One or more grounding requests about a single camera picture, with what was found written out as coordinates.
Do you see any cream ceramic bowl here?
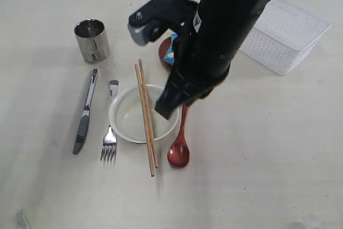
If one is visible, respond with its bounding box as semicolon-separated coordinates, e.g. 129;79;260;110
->
109;84;180;144

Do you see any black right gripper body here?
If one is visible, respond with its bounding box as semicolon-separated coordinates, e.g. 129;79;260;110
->
160;17;233;106

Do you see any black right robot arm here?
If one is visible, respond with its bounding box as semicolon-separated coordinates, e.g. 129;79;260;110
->
155;0;270;119

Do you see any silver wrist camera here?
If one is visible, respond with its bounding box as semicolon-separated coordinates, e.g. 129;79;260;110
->
128;0;198;46

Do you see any white plastic woven basket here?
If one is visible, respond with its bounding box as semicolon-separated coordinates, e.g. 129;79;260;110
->
240;0;331;76

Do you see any stainless steel spoon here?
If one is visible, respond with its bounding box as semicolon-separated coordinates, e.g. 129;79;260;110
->
100;79;119;161

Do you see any red-brown wooden bowl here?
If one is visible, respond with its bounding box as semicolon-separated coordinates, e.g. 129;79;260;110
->
158;33;177;70

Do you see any stainless steel cup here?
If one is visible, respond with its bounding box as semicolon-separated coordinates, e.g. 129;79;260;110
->
74;19;110;63

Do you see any wooden chopstick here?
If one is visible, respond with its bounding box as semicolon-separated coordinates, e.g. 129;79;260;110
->
138;59;159;168
135;64;155;177

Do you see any red-brown wooden spoon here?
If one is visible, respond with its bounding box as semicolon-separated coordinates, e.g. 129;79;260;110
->
167;105;190;168

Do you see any blue snack bag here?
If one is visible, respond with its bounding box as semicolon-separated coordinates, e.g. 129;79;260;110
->
162;33;178;65

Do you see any stainless steel knife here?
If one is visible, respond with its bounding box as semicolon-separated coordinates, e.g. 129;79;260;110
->
72;69;98;155

